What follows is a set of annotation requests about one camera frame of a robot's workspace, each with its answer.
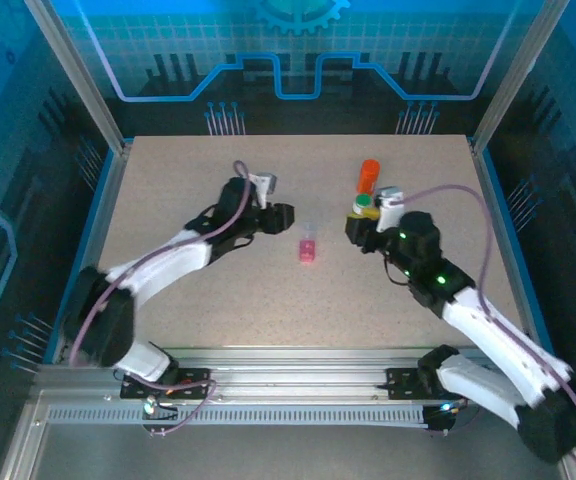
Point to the white pill bottle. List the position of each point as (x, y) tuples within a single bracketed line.
[(360, 211)]

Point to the green bottle cap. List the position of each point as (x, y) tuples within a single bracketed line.
[(363, 201)]

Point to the pink clear pill organizer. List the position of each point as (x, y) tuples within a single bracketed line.
[(307, 247)]

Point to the orange pill bottle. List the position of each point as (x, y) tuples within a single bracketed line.
[(368, 182)]

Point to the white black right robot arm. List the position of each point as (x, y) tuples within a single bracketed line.
[(493, 340)]

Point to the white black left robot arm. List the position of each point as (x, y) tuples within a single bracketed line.
[(158, 265)]

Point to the small lit circuit board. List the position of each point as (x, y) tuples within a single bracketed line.
[(440, 417), (150, 406)]

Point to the blue printed back panel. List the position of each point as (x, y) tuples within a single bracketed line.
[(193, 40)]

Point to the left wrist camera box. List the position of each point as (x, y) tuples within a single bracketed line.
[(263, 182)]

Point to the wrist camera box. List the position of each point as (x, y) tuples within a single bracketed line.
[(388, 210), (263, 182)]

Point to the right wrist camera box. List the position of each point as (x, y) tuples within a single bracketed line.
[(388, 210)]

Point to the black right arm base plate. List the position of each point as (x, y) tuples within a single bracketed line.
[(400, 382)]

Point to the aluminium mounting rail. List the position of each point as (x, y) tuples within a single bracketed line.
[(293, 365)]

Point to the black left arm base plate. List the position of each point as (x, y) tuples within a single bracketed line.
[(193, 380)]

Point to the aluminium frame post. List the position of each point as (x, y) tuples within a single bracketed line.
[(75, 75), (518, 75)]

